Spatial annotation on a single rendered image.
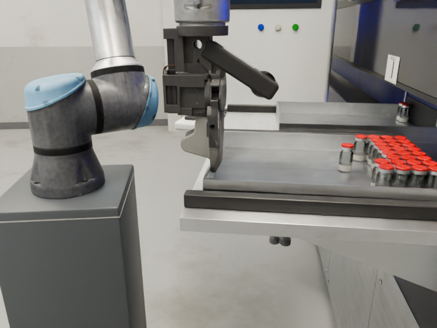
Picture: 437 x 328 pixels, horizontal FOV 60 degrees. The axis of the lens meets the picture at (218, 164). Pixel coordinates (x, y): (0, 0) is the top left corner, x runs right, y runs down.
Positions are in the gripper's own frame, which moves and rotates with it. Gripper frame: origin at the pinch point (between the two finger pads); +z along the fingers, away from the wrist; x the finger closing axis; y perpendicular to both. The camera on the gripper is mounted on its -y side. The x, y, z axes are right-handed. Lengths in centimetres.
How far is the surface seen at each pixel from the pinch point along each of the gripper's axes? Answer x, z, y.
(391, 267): 2.7, 14.8, -26.9
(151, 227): -137, 92, 56
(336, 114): -53, 4, -27
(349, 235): 11.1, 4.8, -17.9
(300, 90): -86, 2, -20
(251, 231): 11.1, 5.0, -5.6
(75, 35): -358, -10, 196
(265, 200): 8.2, 2.0, -7.3
